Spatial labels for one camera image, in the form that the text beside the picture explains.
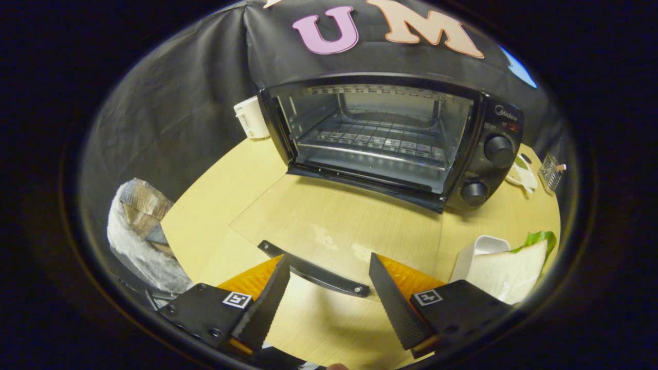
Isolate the metal oven rack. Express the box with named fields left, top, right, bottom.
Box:
left=297, top=109, right=449, bottom=171

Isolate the white bread lettuce sandwich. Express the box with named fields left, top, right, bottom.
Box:
left=465, top=231, right=558, bottom=305

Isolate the black toaster oven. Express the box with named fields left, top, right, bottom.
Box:
left=230, top=73, right=525, bottom=299

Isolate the patterned grey cushion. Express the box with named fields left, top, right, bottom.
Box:
left=122, top=178, right=176, bottom=256

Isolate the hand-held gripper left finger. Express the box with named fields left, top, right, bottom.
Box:
left=156, top=255, right=291, bottom=356

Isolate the white plastic tray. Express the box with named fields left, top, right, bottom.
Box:
left=449, top=235, right=510, bottom=283

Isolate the white plastic box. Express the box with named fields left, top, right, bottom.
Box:
left=233, top=96, right=271, bottom=140

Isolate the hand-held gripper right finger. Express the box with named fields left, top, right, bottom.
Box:
left=369, top=252, right=516, bottom=360

